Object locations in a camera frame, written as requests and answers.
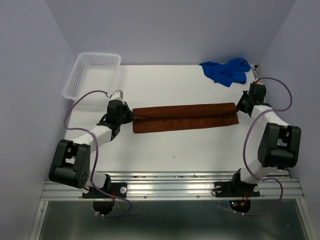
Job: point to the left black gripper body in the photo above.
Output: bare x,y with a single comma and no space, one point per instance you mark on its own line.
125,117

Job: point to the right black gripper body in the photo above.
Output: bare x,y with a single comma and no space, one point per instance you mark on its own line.
242,102

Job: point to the brown towel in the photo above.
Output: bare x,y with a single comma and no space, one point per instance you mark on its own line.
184,117

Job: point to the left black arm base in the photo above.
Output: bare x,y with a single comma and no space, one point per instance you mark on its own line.
118,189

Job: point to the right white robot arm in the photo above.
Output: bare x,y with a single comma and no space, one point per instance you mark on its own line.
280,142

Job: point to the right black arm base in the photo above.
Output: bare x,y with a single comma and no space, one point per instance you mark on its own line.
235,188

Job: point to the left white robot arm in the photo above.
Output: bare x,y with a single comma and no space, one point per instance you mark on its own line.
71,164

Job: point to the blue towel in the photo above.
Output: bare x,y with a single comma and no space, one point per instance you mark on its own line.
234,71

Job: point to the white plastic basket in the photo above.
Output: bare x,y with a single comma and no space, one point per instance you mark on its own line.
92,71

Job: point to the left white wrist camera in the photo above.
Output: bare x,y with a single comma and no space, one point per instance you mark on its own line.
117,95

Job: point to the aluminium rail frame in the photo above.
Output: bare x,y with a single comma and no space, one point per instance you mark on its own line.
170,177

